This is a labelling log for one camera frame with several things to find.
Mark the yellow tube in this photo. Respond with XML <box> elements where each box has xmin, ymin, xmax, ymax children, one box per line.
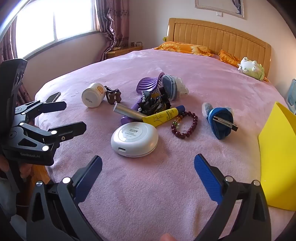
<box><xmin>142</xmin><ymin>105</ymin><xmax>185</xmax><ymax>127</ymax></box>

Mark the orange floral pillow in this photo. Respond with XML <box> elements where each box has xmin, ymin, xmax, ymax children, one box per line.
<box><xmin>218</xmin><ymin>49</ymin><xmax>270</xmax><ymax>82</ymax></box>
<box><xmin>154</xmin><ymin>41</ymin><xmax>213</xmax><ymax>57</ymax></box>

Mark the purple hairbrush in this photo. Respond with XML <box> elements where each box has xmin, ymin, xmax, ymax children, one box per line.
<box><xmin>120</xmin><ymin>72</ymin><xmax>165</xmax><ymax>126</ymax></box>

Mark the white round compact case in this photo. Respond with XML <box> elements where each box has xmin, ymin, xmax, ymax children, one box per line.
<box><xmin>110</xmin><ymin>122</ymin><xmax>159</xmax><ymax>158</ymax></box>

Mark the blue plush hair clip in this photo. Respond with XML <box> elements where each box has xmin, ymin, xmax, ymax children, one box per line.
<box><xmin>202</xmin><ymin>102</ymin><xmax>238</xmax><ymax>140</ymax></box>

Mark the pink blanket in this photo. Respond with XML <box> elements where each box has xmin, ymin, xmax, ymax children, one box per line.
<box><xmin>35</xmin><ymin>47</ymin><xmax>292</xmax><ymax>241</ymax></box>

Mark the navy powder puff case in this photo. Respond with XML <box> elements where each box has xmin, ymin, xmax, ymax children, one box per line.
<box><xmin>162</xmin><ymin>75</ymin><xmax>183</xmax><ymax>101</ymax></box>

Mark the wooden headboard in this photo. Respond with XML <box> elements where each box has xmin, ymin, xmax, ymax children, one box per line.
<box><xmin>166</xmin><ymin>18</ymin><xmax>272</xmax><ymax>78</ymax></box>

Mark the blue chair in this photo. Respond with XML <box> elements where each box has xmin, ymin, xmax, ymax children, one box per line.
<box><xmin>286</xmin><ymin>79</ymin><xmax>296</xmax><ymax>114</ymax></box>

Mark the wooden nightstand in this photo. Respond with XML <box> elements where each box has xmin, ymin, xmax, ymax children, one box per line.
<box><xmin>106</xmin><ymin>46</ymin><xmax>143</xmax><ymax>59</ymax></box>

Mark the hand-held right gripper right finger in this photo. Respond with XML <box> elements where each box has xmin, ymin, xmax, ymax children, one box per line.
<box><xmin>194</xmin><ymin>153</ymin><xmax>271</xmax><ymax>241</ymax></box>

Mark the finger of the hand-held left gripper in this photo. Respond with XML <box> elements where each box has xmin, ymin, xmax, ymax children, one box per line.
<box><xmin>15</xmin><ymin>100</ymin><xmax>67</xmax><ymax>121</ymax></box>
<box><xmin>8</xmin><ymin>121</ymin><xmax>87</xmax><ymax>152</ymax></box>

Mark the black beaded hair accessory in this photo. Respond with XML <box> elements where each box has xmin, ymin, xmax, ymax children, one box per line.
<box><xmin>141</xmin><ymin>89</ymin><xmax>173</xmax><ymax>116</ymax></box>

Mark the person's right hand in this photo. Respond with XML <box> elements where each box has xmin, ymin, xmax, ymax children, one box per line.
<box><xmin>161</xmin><ymin>233</ymin><xmax>179</xmax><ymax>241</ymax></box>

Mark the white cream jar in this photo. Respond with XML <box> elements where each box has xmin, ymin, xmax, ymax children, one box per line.
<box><xmin>81</xmin><ymin>83</ymin><xmax>107</xmax><ymax>108</ymax></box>

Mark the person's left hand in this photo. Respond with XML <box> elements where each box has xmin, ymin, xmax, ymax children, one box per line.
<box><xmin>0</xmin><ymin>154</ymin><xmax>34</xmax><ymax>180</ymax></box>

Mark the cabbage plush toy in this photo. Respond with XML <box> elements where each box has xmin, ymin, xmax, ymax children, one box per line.
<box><xmin>238</xmin><ymin>57</ymin><xmax>265</xmax><ymax>81</ymax></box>

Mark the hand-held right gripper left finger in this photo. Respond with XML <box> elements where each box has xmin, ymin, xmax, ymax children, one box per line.
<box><xmin>26</xmin><ymin>155</ymin><xmax>103</xmax><ymax>241</ymax></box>

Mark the silver tube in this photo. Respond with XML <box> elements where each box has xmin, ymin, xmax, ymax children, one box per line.
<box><xmin>113</xmin><ymin>103</ymin><xmax>151</xmax><ymax>121</ymax></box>

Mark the window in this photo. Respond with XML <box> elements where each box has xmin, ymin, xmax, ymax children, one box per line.
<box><xmin>14</xmin><ymin>0</ymin><xmax>100</xmax><ymax>58</ymax></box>

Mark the yellow plastic bin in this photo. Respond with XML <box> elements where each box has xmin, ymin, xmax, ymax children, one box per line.
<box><xmin>258</xmin><ymin>101</ymin><xmax>296</xmax><ymax>211</ymax></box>

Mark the framed wall picture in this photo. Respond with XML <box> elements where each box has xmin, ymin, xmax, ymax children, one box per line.
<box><xmin>194</xmin><ymin>0</ymin><xmax>247</xmax><ymax>20</ymax></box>

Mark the colourful bead string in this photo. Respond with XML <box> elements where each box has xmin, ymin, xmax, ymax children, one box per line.
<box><xmin>171</xmin><ymin>111</ymin><xmax>199</xmax><ymax>139</ymax></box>

